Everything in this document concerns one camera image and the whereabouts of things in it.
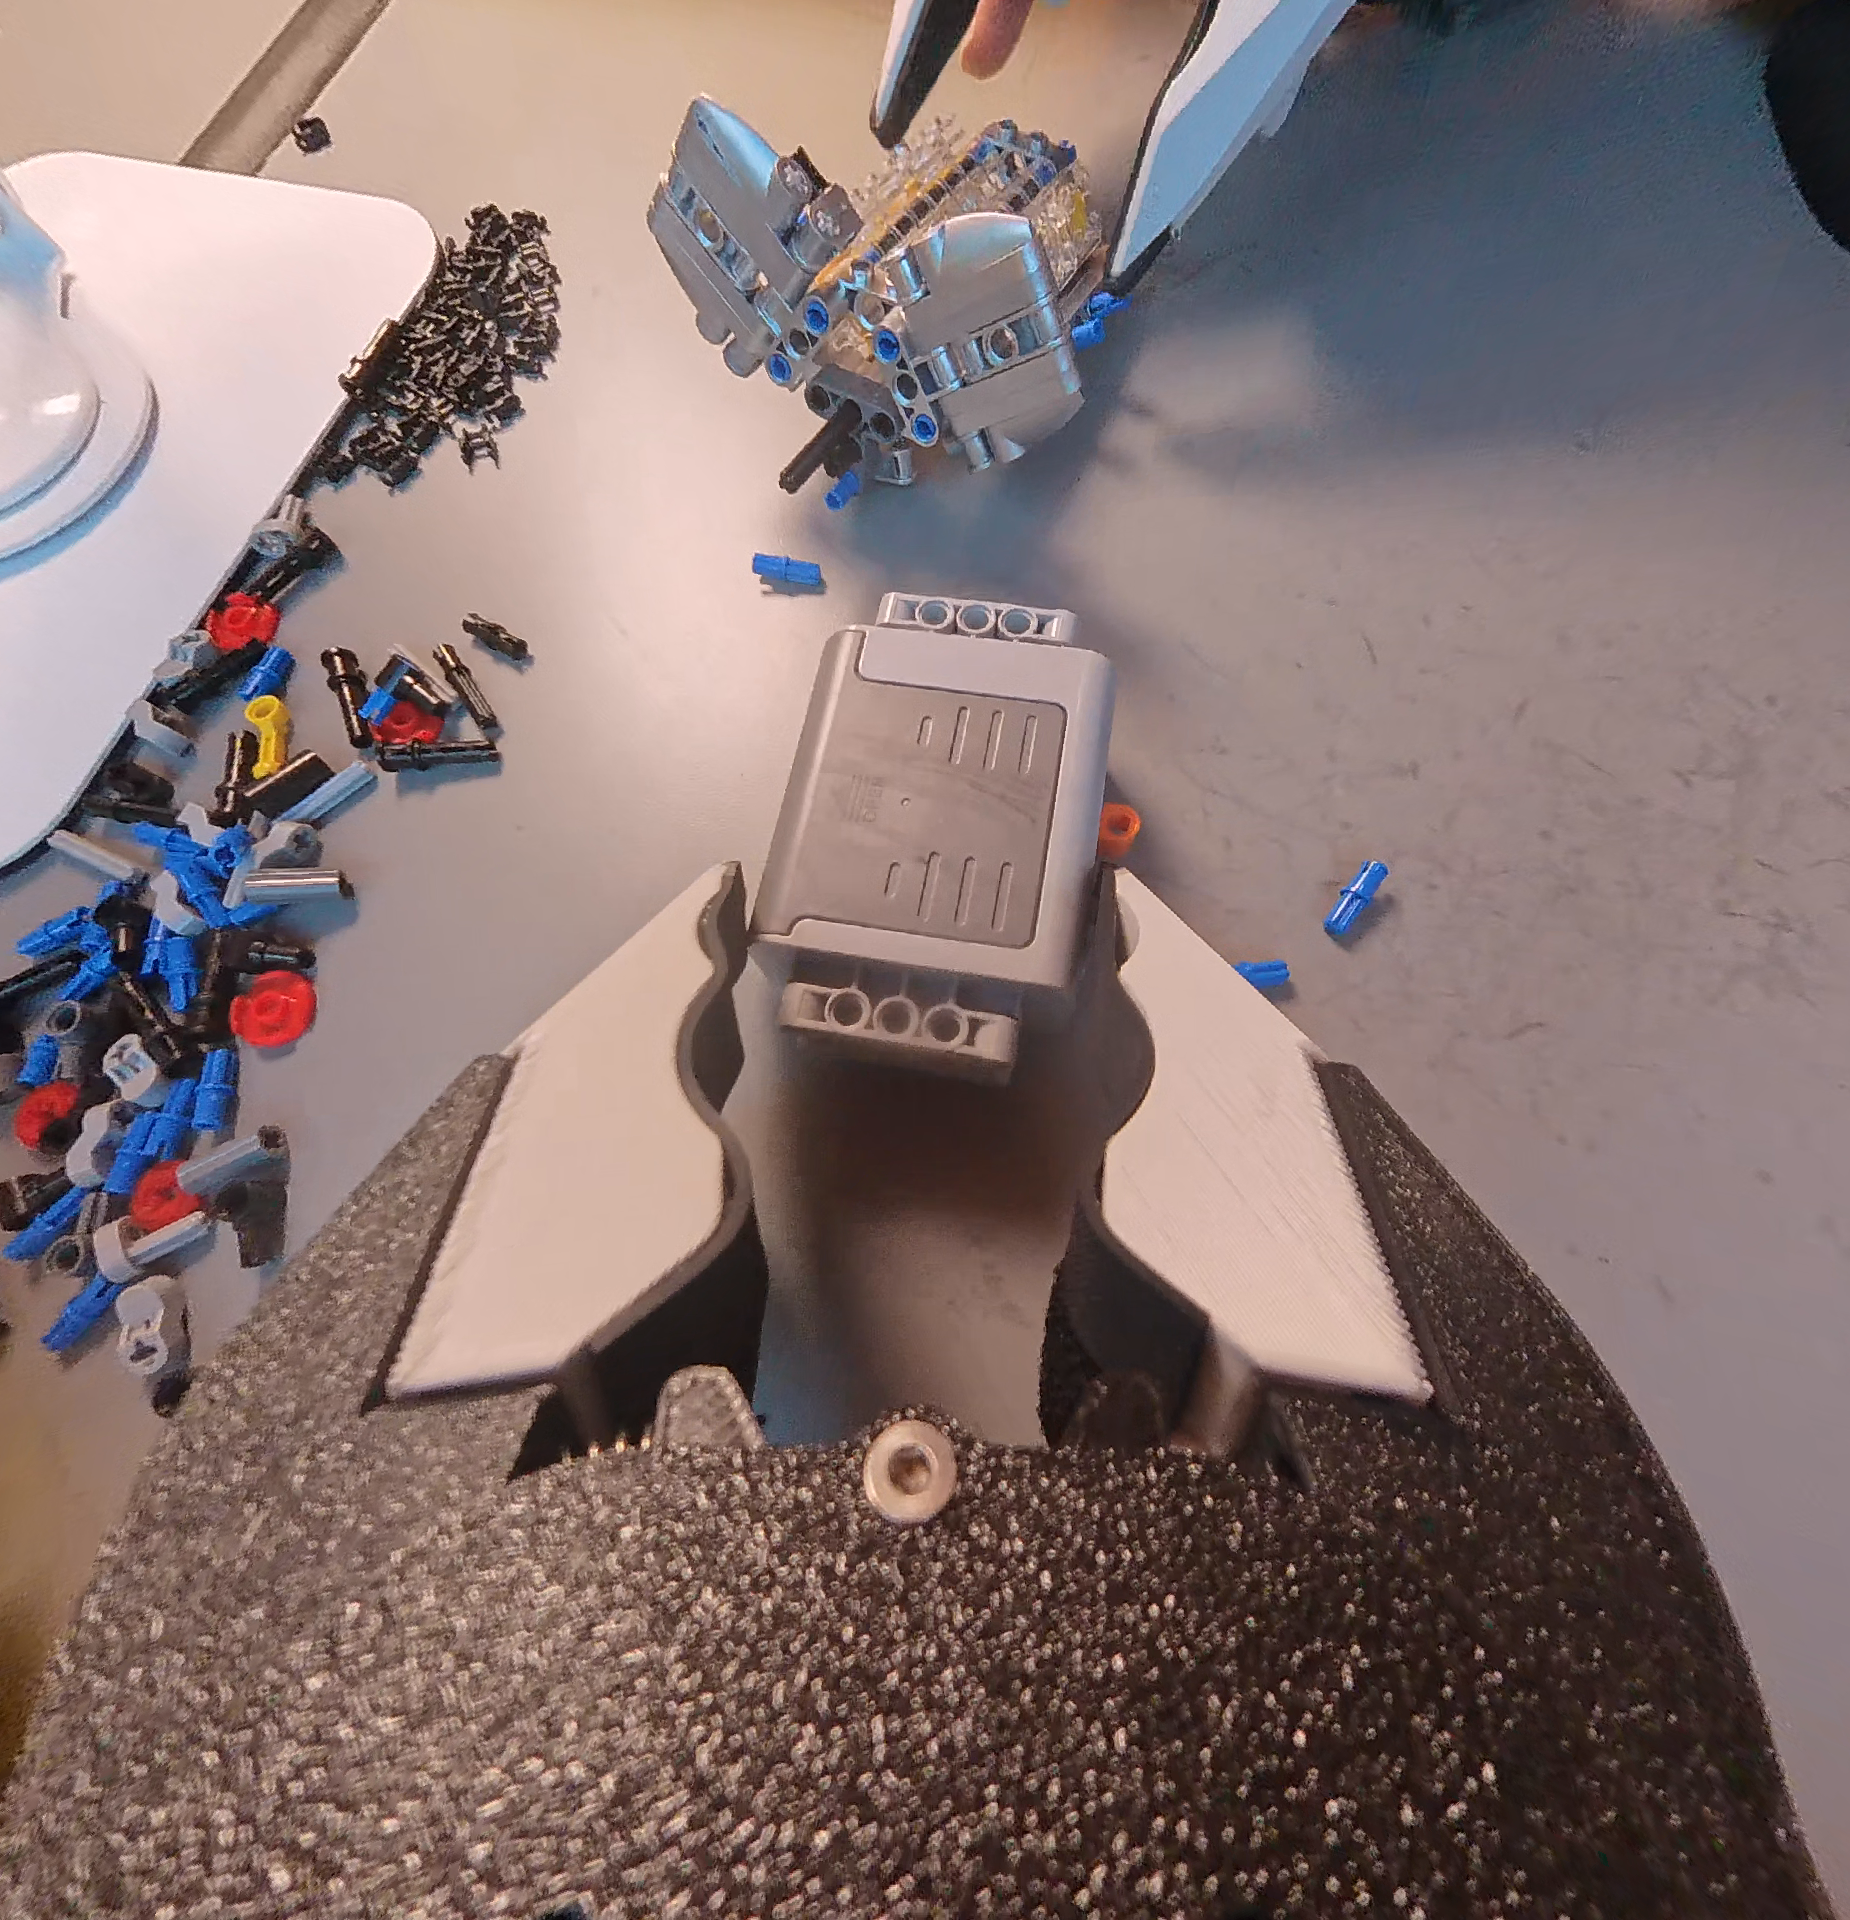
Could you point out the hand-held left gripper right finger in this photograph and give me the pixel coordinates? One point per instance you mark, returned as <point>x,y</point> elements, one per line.
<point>1257,1202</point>

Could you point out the small blue pin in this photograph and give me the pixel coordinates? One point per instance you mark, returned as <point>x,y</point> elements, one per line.
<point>1357,899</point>
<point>784,571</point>
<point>1262,977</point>

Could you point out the grey desk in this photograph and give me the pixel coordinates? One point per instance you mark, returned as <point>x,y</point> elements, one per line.
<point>1586,602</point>

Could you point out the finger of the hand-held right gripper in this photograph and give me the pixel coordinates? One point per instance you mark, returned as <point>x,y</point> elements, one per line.
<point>920,48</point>
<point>1241,76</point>

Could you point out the black rounded armrest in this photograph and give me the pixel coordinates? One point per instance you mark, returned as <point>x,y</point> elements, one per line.
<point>1834,91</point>

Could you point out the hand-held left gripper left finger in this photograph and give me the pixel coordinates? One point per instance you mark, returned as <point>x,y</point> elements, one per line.
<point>567,1202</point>

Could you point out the pile of black links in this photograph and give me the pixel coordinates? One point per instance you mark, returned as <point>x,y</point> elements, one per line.
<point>446,346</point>

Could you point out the person's right hand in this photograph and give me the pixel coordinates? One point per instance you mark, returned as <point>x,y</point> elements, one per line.
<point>992,32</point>

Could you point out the pile of mixed building pieces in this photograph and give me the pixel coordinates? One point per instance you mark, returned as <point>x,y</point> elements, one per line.
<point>261,1016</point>

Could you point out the grey transparent engine model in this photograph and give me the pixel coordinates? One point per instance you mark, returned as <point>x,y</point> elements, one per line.
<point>985,316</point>

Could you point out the grey battery box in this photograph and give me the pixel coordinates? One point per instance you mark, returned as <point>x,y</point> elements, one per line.
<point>942,795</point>

